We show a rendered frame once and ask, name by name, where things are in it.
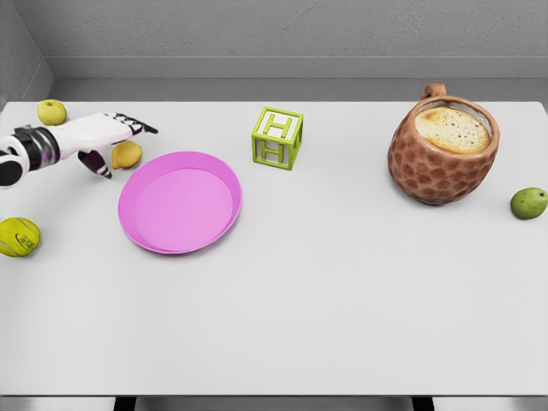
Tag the yellow-green apple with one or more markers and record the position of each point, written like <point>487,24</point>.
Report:
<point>51,112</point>

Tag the green pear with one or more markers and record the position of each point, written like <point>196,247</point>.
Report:
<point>528,204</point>

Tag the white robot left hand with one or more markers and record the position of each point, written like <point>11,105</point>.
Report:
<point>96,128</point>

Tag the yellow lemon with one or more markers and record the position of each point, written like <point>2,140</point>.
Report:
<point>126,155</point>

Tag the green letter H block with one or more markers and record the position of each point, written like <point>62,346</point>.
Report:
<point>277,139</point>

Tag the yellow tennis ball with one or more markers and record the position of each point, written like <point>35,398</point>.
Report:
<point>17,236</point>

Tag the brown textured coffee cup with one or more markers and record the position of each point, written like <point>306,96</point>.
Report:
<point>443,150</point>

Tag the pink round plate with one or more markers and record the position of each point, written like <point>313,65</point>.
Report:
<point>180,205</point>

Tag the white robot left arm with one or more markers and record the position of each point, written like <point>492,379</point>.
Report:
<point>30,147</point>

